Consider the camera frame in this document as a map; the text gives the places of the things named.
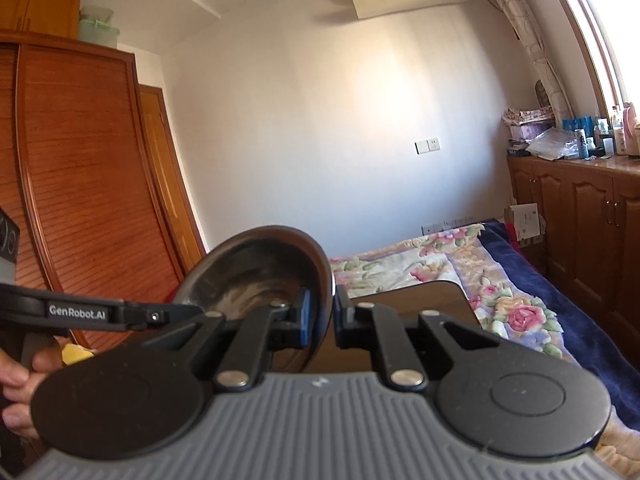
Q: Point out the green plastic storage box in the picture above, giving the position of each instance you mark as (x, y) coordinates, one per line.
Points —
(95, 26)

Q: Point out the wooden wardrobe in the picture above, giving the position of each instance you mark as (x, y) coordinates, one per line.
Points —
(97, 196)

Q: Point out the pile of clutter on cabinet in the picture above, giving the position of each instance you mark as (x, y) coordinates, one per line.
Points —
(539, 133)

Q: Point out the person's left hand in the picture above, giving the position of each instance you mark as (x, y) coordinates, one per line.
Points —
(18, 385)

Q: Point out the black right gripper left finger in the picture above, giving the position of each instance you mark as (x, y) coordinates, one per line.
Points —
(278, 325)

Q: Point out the small steel bowl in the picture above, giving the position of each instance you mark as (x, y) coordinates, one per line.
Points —
(257, 267)

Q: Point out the window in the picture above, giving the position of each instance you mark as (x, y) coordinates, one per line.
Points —
(607, 32)

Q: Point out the patterned curtain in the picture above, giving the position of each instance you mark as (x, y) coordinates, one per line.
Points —
(523, 21)

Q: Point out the dark blue blanket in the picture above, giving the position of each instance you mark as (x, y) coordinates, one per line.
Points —
(583, 338)

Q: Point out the blue bottles on cabinet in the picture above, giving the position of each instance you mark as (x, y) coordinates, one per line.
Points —
(582, 129)

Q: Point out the floral bed quilt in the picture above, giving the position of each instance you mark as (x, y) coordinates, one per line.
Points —
(458, 256)

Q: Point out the white power strip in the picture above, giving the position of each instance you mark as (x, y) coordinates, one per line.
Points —
(447, 225)

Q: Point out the white paper box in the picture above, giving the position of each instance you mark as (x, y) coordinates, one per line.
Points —
(526, 222)

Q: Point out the wooden low cabinet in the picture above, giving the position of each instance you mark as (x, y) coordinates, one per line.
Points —
(591, 210)

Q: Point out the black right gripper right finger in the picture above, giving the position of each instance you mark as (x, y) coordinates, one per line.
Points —
(379, 330)

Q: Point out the pink bottle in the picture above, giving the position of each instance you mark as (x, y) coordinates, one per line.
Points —
(630, 122)

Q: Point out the white wall switch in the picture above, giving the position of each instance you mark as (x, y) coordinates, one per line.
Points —
(427, 146)

